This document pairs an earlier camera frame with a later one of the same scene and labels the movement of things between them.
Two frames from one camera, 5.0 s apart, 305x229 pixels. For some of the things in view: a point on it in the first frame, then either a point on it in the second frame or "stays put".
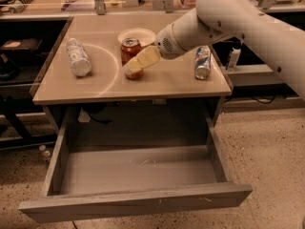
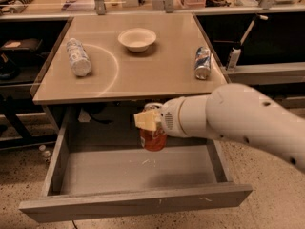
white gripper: [165, 43] -> [170, 116]
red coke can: [130, 49] -> [153, 140]
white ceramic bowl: [145, 36] stays put
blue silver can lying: [202, 62] stays put
